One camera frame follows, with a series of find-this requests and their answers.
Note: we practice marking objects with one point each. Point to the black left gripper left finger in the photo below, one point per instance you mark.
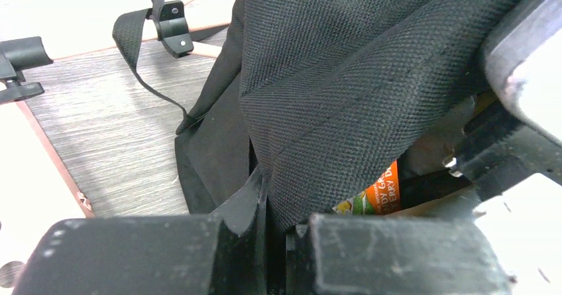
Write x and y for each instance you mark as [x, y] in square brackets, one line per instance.
[218, 253]

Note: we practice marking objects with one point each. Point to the pink perforated board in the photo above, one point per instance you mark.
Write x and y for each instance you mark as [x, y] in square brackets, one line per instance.
[36, 188]

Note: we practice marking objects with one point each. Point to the black backpack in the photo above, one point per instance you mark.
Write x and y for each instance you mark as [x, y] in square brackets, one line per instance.
[322, 96]

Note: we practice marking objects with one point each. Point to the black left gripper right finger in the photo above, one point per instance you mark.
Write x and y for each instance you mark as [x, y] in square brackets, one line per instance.
[337, 254]

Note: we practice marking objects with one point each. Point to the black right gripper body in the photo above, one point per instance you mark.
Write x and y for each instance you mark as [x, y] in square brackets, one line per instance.
[499, 151]

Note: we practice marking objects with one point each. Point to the orange 78-Storey Treehouse book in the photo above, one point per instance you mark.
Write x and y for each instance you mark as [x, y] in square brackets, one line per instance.
[381, 198]

